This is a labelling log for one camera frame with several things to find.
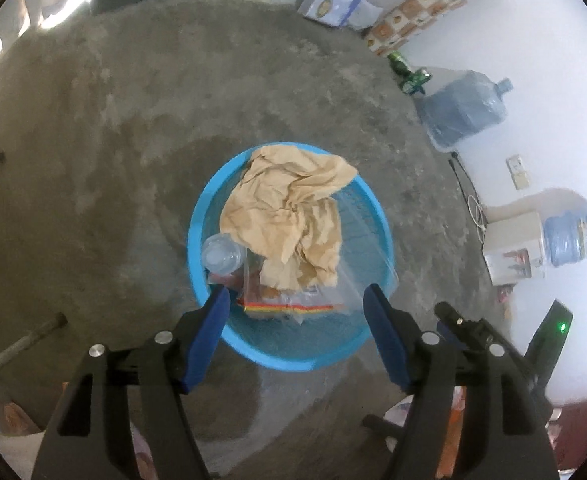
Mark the patterned orange box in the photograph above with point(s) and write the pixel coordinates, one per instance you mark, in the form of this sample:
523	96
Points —
423	5

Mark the clear zip bag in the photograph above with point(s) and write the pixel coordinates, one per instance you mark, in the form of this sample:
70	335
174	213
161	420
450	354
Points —
293	305

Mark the white water dispenser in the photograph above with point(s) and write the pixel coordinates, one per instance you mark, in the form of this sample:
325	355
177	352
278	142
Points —
513	245

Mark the wooden stick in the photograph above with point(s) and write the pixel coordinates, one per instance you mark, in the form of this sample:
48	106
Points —
18	350

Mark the plastic-wrapped water jug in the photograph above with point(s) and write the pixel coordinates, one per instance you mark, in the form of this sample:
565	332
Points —
463	110

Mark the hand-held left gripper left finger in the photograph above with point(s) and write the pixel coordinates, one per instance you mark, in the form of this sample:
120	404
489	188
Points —
208	335

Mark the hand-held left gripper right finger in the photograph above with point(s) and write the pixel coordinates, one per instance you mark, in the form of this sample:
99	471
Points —
383	335

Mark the wall socket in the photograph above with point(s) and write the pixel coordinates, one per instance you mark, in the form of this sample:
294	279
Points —
518	172

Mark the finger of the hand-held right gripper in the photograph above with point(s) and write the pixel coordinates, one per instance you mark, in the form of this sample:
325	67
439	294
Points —
473	332

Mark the blue water jug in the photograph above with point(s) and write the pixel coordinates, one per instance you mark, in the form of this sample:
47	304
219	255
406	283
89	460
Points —
573	235

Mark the blue plastic basket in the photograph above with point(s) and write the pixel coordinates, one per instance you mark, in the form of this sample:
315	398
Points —
363	240

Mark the green can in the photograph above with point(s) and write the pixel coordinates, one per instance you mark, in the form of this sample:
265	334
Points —
416	81
398	62

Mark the clear plastic cup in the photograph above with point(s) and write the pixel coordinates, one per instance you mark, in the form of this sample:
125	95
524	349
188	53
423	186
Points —
221	255

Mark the dark red cloth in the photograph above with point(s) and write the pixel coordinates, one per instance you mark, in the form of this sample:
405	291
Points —
583	435

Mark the brown paper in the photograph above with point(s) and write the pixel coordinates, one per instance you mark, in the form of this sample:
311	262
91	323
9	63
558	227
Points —
288	200

